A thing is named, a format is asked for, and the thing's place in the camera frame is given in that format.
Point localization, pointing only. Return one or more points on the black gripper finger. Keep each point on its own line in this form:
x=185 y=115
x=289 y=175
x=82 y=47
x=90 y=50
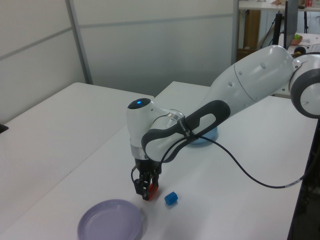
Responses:
x=140 y=187
x=155 y=181

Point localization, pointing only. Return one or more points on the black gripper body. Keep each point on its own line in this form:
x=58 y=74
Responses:
x=146 y=166

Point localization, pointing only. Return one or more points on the red cylinder block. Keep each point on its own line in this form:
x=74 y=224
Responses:
x=152 y=192

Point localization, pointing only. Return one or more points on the blue hexagonal block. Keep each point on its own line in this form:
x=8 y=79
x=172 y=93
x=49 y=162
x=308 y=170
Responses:
x=171 y=198

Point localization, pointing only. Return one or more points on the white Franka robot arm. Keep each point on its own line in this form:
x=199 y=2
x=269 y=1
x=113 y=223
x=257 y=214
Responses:
x=250 y=77

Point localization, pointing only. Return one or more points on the purple plate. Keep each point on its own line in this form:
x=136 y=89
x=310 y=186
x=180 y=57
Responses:
x=110 y=220

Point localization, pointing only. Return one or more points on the blue plate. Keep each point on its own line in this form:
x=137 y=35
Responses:
x=205 y=140

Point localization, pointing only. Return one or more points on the white neighbouring table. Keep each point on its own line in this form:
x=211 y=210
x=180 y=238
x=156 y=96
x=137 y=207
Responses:
x=62 y=125

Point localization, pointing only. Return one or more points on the brown wooden box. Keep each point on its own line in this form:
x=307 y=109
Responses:
x=251 y=30

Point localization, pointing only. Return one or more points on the yellow ball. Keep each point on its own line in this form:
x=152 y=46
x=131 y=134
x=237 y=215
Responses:
x=297 y=55

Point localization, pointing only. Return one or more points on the black monitor stand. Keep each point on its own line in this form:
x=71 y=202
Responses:
x=278 y=27

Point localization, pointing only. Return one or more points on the orange bowl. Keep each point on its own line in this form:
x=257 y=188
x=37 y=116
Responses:
x=297 y=42

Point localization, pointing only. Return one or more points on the green ball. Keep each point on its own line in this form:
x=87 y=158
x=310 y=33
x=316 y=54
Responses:
x=296 y=37

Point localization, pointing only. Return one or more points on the white keyboard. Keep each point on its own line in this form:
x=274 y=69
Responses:
x=315 y=47

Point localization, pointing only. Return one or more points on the grey partition post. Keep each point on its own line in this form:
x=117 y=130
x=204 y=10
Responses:
x=236 y=30
x=80 y=50

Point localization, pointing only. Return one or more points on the dark metal frame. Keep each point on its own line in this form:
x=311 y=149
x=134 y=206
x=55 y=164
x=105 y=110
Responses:
x=310 y=212

